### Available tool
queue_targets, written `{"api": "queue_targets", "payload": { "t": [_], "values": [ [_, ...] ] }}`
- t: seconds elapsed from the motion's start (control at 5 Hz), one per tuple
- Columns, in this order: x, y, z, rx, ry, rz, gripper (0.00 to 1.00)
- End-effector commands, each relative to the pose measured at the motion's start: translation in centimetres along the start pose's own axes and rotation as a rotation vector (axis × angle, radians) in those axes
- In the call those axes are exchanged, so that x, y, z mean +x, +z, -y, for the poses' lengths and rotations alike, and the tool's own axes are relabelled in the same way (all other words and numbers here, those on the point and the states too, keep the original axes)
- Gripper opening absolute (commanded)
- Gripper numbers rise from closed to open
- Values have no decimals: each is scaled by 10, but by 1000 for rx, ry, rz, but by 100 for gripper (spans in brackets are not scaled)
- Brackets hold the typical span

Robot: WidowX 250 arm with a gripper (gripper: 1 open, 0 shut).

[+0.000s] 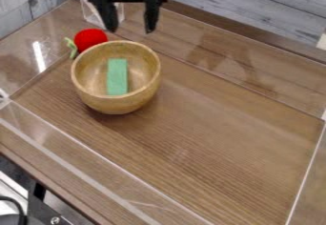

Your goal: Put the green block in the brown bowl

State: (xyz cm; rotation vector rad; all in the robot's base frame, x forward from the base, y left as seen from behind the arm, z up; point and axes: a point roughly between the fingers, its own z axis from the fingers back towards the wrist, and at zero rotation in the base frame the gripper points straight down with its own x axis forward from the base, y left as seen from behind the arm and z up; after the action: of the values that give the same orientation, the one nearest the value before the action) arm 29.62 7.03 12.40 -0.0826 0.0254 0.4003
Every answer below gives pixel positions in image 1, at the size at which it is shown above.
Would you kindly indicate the green rectangular block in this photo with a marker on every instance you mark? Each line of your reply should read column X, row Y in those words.
column 116, row 76

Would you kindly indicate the brown wooden bowl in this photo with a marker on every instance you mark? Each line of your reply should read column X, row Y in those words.
column 88, row 75

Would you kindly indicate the clear acrylic corner bracket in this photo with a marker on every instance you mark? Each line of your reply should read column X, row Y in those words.
column 91, row 14

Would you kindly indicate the clear acrylic table barrier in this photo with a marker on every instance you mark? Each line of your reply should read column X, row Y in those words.
column 107, row 194

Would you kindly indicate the black metal table leg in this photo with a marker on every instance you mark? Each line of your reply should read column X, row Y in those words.
column 39, row 192

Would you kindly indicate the red plush apple toy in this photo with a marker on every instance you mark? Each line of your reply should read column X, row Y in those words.
column 84, row 40

